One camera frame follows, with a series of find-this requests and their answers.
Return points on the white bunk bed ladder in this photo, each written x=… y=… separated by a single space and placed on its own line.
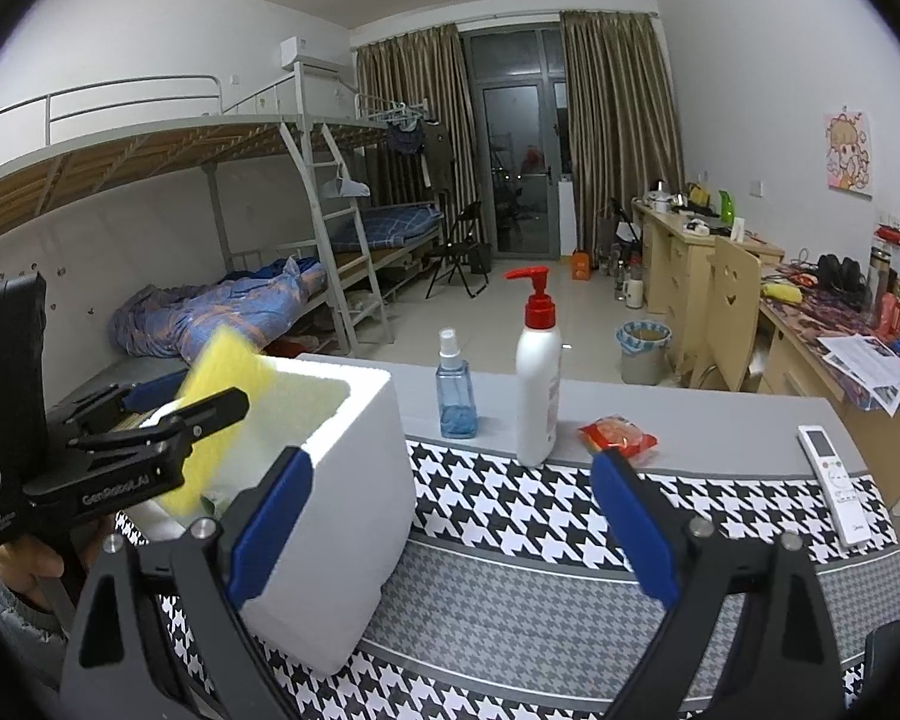
x=341 y=255

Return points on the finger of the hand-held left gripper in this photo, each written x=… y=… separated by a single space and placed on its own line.
x=210 y=406
x=157 y=390

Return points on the yellow cloth item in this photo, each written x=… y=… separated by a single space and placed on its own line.
x=781 y=292

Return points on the person's left hand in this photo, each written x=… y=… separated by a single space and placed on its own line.
x=22 y=562

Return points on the black folding chair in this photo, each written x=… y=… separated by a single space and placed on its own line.
x=457 y=247

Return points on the black headphones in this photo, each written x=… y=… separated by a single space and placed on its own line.
x=840 y=272

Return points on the silver kettle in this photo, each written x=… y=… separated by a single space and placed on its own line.
x=661 y=200

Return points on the metal bunk bed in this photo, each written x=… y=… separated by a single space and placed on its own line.
x=120 y=157

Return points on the grey trash bin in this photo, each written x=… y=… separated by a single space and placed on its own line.
x=643 y=356

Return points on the red lidded container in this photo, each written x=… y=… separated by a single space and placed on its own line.
x=894 y=235

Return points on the wooden chair with smiley cutout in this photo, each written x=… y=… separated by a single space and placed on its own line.
x=727 y=315

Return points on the printed paper sheets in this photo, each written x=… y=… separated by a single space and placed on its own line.
x=870 y=371

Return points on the orange jug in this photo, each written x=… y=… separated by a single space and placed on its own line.
x=580 y=266

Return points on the blue spray bottle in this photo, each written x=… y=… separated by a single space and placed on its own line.
x=456 y=405

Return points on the light wooden desk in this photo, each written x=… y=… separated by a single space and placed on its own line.
x=679 y=270

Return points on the white jug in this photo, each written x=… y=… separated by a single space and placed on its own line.
x=634 y=291

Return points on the glass balcony door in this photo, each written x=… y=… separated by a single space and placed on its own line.
x=514 y=127

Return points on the white air conditioner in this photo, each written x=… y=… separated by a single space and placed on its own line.
x=311 y=56

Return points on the white foam box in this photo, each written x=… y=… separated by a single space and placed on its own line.
x=345 y=510

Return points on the red snack packet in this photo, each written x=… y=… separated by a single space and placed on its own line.
x=619 y=435

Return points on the cartoon wall poster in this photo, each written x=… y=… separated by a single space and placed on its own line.
x=849 y=154

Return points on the blue plaid blanket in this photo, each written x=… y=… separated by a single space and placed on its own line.
x=210 y=307

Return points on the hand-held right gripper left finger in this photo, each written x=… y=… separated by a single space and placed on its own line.
x=266 y=525

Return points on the yellow foam net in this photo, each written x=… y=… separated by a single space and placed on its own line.
x=217 y=420

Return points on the person's left forearm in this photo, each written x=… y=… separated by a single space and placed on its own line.
x=22 y=626

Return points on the dark thermos bottle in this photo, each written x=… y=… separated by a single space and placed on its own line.
x=880 y=281

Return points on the blue plaid mattress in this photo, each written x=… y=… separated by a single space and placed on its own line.
x=390 y=225

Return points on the white remote control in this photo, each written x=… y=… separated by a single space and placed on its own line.
x=836 y=487

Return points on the hanging dark clothes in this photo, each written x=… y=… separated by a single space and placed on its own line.
x=416 y=150

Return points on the brown curtain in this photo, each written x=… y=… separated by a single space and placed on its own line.
x=412 y=127
x=619 y=127

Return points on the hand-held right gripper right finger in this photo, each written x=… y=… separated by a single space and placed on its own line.
x=637 y=525

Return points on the white pump bottle red cap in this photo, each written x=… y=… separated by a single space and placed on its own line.
x=538 y=390

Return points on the houndstooth table mat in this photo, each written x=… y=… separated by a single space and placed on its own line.
x=510 y=495

